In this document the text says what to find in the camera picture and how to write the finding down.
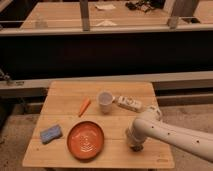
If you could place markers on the dark grey eraser block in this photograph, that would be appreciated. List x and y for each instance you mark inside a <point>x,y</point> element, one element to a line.
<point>137,148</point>

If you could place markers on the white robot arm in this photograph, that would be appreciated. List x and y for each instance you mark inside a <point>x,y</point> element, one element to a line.
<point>149,123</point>

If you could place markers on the white mug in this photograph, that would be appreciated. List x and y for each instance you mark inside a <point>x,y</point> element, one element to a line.
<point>105,100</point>

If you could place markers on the orange carrot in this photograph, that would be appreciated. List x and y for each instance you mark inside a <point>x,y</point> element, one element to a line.
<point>84,106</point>

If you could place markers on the orange round plate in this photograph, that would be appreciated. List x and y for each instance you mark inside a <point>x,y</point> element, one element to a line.
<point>85,140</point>

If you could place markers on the folded white paper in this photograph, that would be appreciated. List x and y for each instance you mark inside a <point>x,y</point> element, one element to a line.
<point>106,23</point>

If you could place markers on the blue sponge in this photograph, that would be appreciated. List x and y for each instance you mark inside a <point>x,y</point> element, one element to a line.
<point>50,134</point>

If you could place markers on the white paper sheet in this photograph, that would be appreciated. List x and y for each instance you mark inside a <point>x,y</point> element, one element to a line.
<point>105,7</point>

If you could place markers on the grey metal post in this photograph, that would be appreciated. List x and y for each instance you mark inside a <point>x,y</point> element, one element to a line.
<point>84,15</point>

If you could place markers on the metal clamp bracket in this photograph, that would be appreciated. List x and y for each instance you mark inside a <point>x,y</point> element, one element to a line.
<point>9,81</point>

